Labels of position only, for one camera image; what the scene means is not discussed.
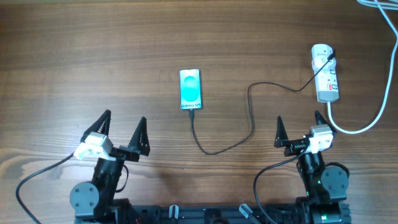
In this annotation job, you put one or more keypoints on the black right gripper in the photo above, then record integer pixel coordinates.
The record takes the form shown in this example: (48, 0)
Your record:
(295, 146)

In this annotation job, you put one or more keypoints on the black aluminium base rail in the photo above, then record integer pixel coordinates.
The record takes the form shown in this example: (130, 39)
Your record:
(276, 213)

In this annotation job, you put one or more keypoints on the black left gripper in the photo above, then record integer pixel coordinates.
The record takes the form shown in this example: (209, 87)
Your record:
(130, 154)

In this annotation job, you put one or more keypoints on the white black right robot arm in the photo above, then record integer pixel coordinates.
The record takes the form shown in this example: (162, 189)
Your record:
(325, 183)

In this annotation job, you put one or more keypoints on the white power strip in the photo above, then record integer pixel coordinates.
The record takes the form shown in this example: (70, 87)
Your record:
(324, 67)

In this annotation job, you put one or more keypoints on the blue screen smartphone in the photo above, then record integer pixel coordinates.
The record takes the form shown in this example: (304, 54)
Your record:
(190, 89)

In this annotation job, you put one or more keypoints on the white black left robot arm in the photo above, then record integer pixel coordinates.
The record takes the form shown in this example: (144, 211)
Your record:
(94, 200)

